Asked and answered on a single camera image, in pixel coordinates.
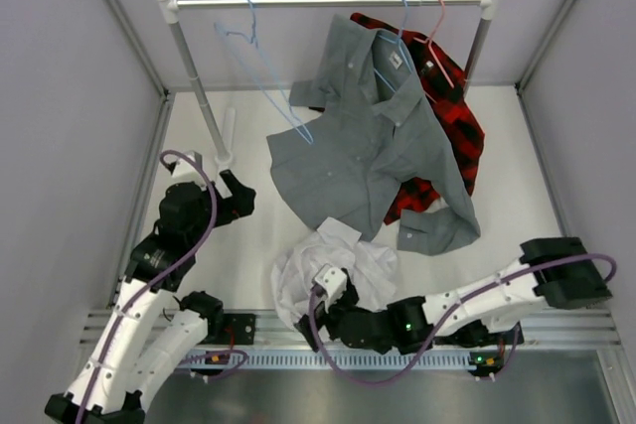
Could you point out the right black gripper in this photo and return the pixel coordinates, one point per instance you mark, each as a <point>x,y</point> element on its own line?
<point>328,315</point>

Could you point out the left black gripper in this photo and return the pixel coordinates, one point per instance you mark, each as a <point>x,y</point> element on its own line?
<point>239,204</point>

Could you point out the white shirt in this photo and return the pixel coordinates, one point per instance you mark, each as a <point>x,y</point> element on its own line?
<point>372,268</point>

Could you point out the light blue hanger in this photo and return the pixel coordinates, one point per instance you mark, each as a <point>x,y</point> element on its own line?
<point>284,107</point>

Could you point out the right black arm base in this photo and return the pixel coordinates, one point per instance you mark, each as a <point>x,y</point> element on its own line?
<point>490,352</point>

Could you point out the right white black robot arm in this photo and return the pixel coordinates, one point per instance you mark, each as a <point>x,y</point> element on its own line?
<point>555,272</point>

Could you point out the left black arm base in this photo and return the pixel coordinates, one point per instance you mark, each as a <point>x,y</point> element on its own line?
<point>238,329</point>

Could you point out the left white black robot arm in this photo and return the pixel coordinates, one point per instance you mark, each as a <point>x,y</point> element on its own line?
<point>124,372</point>

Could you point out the grey button-up shirt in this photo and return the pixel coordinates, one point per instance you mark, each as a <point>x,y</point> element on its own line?
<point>377,131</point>

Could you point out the blue hanger holding grey shirt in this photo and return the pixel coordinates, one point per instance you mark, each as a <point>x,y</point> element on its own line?
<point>403,22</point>

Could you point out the red black plaid shirt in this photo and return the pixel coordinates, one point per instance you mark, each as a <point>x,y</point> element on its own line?
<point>443,82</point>

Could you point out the white metal clothes rack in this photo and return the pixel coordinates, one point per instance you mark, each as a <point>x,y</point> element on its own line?
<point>222,135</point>

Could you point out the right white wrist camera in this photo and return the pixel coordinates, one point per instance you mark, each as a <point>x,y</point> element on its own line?
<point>331,282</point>

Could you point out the slotted grey cable duct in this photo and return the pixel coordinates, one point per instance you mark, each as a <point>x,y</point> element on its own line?
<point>348,360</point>

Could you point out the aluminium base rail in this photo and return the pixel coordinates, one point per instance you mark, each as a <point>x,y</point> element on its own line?
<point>549,329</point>

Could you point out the pink wire hanger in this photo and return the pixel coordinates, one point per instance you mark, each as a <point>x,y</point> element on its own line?
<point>437,27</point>

